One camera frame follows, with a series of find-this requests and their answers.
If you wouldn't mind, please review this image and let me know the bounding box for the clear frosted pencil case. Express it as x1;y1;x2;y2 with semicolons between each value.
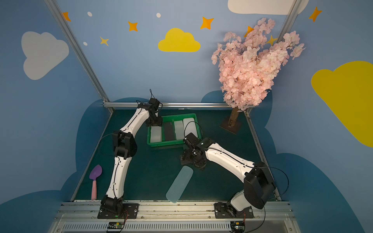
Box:
174;120;184;140
150;126;162;143

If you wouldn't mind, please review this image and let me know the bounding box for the black pencil case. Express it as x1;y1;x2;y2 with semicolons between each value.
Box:
163;122;175;141

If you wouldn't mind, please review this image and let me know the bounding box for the green plastic storage tray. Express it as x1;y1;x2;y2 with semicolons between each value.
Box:
147;113;202;147

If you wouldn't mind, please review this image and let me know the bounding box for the white opaque pencil case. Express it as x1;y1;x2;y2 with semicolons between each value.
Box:
183;117;198;137

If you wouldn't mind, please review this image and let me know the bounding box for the light teal frosted pencil case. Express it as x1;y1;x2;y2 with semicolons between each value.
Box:
166;166;194;203

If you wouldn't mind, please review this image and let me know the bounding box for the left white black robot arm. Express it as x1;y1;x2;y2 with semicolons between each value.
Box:
98;97;163;219

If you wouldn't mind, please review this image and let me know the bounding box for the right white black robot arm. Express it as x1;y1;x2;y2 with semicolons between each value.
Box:
180;133;276;211

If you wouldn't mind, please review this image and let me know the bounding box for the purple pink toy shovel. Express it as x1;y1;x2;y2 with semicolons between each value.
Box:
89;165;103;200

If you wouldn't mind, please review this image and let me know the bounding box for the right small circuit board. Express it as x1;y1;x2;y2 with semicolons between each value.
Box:
230;221;245;233

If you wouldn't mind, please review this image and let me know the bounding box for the small circuit board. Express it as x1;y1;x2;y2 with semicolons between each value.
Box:
106;221;125;233
230;221;245;233

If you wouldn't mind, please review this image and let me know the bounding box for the pink artificial blossom tree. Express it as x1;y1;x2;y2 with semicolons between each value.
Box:
211;18;305;133

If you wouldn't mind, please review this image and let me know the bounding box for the left small circuit board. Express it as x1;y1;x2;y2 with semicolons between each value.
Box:
106;221;125;233

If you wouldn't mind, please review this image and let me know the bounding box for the aluminium back frame bar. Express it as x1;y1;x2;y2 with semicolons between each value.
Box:
103;102;230;109

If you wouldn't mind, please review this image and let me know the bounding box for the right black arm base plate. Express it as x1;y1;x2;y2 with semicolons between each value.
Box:
214;202;254;219

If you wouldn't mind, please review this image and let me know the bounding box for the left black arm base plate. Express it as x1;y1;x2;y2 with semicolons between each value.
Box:
97;203;139;219

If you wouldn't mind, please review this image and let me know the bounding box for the left aluminium frame post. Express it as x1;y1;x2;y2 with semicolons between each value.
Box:
44;0;110;103

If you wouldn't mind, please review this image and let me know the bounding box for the aluminium frame post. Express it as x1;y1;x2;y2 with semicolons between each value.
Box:
44;0;110;103
275;0;302;43

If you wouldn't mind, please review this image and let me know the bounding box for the aluminium front rail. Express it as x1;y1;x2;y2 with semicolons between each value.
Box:
49;201;301;233

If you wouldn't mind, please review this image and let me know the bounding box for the right aluminium frame post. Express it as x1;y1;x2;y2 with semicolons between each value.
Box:
275;0;302;43

